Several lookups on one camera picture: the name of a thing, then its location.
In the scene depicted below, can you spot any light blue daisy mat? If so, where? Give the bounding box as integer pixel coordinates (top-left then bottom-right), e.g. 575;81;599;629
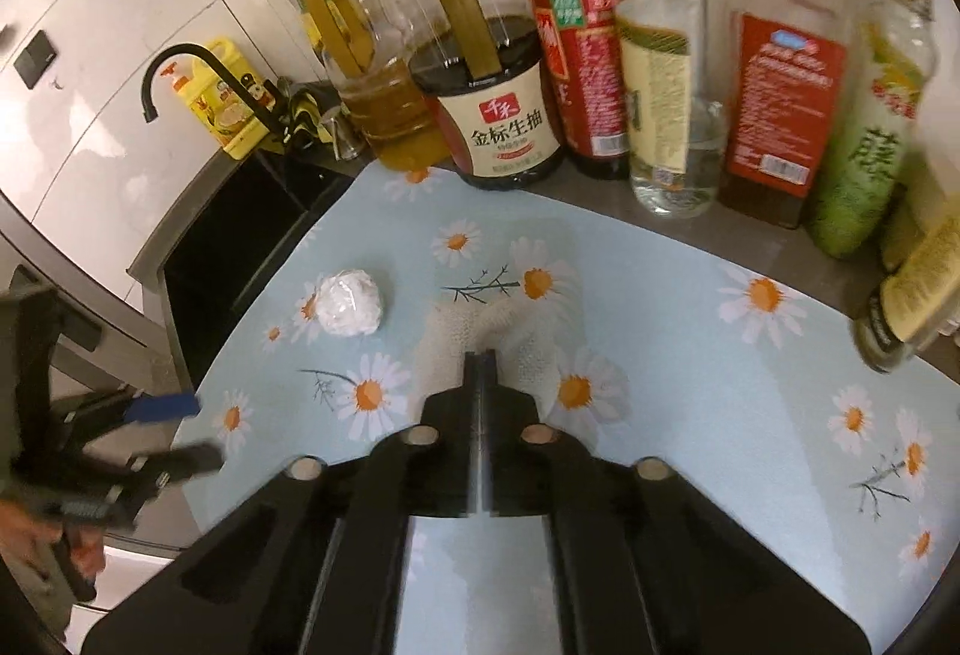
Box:
182;163;960;655

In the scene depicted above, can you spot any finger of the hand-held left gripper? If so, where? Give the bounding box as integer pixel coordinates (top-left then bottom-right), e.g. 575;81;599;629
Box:
112;441;226;500
56;391;202;437

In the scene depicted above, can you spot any red label sauce bottle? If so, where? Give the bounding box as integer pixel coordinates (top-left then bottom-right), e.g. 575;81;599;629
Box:
517;0;632;182

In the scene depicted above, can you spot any black and yellow cloth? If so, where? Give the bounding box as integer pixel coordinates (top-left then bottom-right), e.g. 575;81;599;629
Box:
276;76;332;147

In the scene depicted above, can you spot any large plastic-wrapped white ball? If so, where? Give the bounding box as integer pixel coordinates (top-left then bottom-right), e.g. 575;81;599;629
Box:
313;270;385;339

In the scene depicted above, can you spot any black wall socket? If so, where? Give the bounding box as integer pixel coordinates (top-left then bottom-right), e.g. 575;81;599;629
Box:
13;28;59;91

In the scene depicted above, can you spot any clear vinegar bottle beige label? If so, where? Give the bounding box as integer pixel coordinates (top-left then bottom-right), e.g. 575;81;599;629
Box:
613;0;734;219

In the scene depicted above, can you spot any dark soy sauce jug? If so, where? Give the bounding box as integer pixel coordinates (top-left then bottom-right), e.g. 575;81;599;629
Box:
367;0;569;192

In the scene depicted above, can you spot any cooking oil jug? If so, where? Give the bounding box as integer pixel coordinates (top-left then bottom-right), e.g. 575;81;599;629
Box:
274;0;437;170

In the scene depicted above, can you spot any small bottle yellow label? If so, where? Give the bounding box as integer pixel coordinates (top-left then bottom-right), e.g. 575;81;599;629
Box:
850;226;960;376

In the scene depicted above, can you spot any dark bottle red label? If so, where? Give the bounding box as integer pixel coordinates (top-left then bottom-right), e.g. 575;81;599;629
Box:
716;0;857;230

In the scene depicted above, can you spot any green label bottle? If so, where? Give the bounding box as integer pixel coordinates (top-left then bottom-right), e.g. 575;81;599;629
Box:
806;0;940;260

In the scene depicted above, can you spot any person's left hand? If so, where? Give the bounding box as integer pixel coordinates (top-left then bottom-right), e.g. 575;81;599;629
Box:
0;496;107;597

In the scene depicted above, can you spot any black faucet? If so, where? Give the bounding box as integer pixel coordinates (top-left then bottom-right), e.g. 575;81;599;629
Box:
140;43;298;157

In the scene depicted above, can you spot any yellow dish soap bottle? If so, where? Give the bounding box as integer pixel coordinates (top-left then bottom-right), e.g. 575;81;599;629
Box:
182;35;272;162

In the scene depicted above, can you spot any pale label bottle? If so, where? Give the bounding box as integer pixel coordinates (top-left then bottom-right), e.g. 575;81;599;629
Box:
881;133;960;275

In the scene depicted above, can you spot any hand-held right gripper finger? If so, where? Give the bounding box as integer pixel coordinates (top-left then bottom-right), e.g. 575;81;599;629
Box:
82;353;482;655
480;350;871;655

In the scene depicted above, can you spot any black kitchen sink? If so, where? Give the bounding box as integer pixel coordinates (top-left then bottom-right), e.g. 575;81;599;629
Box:
127;140;353;363

